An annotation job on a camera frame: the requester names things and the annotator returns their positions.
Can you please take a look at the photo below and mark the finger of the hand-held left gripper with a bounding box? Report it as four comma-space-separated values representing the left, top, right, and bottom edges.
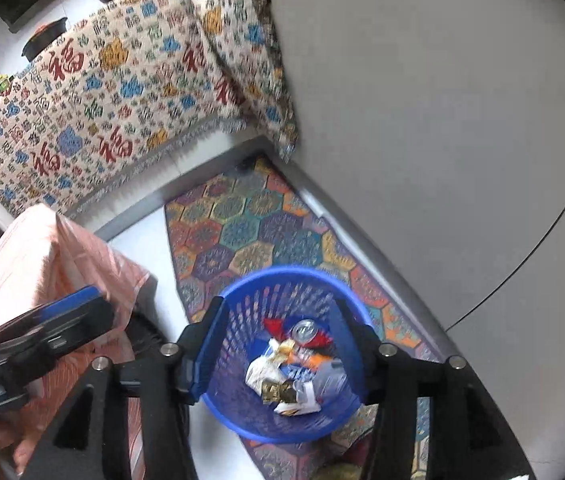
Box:
0, 297, 116, 367
0, 285, 100, 346

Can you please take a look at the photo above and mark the black pot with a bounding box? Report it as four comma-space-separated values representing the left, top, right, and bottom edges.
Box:
21, 17, 70, 59

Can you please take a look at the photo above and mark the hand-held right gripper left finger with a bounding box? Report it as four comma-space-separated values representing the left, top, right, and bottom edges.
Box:
20, 296, 226, 480

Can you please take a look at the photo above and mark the red wrapper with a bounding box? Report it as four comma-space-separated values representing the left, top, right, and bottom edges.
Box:
263, 317, 289, 342

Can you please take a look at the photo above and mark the hexagon patterned rug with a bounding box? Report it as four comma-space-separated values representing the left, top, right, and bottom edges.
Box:
163, 154, 444, 480

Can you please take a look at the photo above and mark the gold wrapper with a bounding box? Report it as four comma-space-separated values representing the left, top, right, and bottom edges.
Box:
261, 379, 298, 406

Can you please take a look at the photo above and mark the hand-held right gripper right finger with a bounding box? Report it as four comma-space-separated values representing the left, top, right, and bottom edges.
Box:
332, 299, 536, 480

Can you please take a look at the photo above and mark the printed blanket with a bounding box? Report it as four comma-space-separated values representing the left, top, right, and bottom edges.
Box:
0, 0, 299, 219

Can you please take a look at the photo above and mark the blue plastic basket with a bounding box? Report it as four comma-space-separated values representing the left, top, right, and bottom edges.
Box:
199, 265, 374, 445

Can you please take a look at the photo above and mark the orange striped tablecloth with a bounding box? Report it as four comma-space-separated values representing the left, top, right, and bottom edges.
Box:
0, 203, 152, 480

